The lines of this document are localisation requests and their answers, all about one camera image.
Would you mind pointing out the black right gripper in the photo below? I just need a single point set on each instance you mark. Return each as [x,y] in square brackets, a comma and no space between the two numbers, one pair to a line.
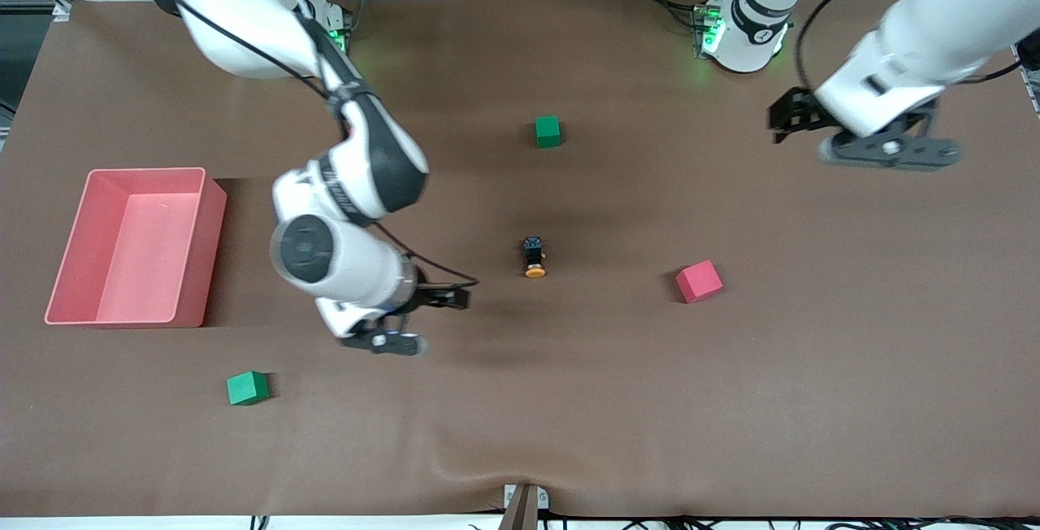
[428,297]

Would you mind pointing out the orange push button switch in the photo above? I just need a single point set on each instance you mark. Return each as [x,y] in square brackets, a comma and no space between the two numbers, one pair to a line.
[534,258]

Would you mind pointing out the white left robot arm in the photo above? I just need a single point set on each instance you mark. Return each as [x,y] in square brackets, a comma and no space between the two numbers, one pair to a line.
[918,42]

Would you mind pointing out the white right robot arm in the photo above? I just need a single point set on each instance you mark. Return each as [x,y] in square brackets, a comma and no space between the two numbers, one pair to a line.
[349,262]

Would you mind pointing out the green cube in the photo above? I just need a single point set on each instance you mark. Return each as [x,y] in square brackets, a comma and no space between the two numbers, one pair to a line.
[548,132]
[246,388]

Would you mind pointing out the pink cube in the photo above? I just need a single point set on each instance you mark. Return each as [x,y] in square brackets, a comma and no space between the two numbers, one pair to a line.
[699,281]

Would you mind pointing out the metal table edge clamp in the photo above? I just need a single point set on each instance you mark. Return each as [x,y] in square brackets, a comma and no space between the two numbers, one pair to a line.
[524,510]

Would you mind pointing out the pink plastic bin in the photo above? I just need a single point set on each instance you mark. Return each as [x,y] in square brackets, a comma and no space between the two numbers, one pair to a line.
[138,245]

